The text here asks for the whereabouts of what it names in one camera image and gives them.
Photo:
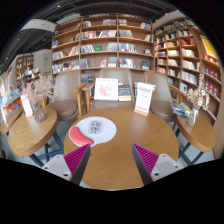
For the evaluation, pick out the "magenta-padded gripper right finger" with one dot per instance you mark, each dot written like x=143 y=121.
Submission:
x=146 y=158

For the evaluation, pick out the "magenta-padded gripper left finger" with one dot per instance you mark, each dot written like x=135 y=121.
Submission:
x=76 y=158

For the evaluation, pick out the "transparent computer mouse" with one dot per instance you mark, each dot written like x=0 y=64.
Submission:
x=95 y=127

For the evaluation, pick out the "white mouse pad, red wrist rest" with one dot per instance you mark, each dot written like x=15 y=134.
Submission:
x=108 y=131

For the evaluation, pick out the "tan armchair with wooden arms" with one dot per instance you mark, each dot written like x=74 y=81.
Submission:
x=65 y=106
x=163 y=106
x=110 y=73

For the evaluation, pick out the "glass vase with dried flowers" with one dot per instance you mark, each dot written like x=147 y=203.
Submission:
x=38 y=113
x=192 y=116

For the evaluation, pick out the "stack of blue yellow books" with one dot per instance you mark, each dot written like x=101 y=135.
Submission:
x=181 y=109

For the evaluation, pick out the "white sign in wooden base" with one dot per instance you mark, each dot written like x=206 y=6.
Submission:
x=143 y=98

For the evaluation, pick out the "dark book cover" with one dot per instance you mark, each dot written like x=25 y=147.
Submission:
x=124 y=92

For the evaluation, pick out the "stack of light blue books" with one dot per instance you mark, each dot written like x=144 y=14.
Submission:
x=154 y=86

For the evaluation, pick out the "small white table sign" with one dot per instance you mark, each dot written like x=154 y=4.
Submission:
x=26 y=105

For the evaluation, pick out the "white framed picture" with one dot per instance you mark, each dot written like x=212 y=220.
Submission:
x=106 y=89

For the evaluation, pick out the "small distant bookshelf unit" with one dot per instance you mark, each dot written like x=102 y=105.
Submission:
x=26 y=68

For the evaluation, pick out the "curved wooden bookshelf unit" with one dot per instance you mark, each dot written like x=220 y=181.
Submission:
x=190 y=56

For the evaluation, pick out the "wide wooden bookshelf unit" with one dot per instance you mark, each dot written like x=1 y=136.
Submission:
x=106 y=40

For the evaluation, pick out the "white hanging ceiling sign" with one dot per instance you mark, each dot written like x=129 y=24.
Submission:
x=38 y=25

